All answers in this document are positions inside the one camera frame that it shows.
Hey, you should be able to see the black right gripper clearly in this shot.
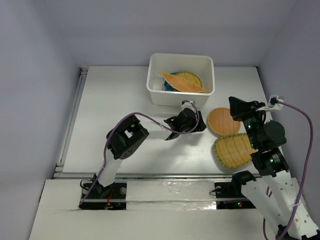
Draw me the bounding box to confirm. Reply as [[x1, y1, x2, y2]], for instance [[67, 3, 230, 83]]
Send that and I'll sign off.
[[228, 95, 267, 148]]

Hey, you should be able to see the round orange woven plate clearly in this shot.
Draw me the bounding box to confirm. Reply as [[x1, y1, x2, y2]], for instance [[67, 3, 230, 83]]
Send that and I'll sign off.
[[207, 107, 241, 136]]

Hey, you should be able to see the yellow fan-shaped bamboo plate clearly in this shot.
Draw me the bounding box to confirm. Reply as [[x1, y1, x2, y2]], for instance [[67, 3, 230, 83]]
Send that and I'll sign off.
[[213, 133, 257, 169]]

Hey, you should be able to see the orange fish-shaped woven plate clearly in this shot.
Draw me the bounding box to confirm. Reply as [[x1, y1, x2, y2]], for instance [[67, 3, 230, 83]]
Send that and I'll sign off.
[[158, 70, 210, 93]]

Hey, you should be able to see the round green-rimmed bamboo plate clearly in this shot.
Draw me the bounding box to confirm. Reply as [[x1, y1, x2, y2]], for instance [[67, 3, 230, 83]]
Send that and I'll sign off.
[[174, 71, 203, 88]]

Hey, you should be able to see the blue polka dot ceramic plate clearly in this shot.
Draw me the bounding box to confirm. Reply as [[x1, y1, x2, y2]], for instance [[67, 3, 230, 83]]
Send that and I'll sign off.
[[163, 78, 177, 92]]

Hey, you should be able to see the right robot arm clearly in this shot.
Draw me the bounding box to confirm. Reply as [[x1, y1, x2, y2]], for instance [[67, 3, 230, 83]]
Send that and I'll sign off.
[[228, 95, 320, 240]]

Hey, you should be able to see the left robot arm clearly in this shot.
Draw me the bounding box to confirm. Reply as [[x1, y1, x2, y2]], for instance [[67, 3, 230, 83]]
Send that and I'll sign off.
[[92, 107, 207, 199]]

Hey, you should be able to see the white plastic bin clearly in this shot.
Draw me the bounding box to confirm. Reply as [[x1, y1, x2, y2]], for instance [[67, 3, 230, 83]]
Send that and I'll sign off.
[[146, 53, 215, 108]]

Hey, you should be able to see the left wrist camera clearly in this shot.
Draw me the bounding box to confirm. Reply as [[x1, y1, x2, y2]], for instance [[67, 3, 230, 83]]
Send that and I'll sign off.
[[181, 100, 197, 112]]

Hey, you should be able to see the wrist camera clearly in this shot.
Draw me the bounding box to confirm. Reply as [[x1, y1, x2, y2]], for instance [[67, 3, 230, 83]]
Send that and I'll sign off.
[[256, 95, 284, 112], [181, 100, 197, 112]]

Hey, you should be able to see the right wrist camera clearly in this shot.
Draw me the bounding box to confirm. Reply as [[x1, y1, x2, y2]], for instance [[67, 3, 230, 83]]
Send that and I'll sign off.
[[256, 95, 284, 112]]

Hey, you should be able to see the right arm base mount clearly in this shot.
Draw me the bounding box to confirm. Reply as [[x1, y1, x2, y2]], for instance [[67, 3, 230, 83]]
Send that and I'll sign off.
[[209, 170, 256, 210]]

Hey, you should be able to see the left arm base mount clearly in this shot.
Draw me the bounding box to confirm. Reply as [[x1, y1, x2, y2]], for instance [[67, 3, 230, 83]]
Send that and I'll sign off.
[[79, 176, 127, 211]]

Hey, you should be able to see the aluminium side rail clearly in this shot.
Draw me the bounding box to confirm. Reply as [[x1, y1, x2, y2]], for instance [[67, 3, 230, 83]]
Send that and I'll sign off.
[[52, 67, 89, 179]]

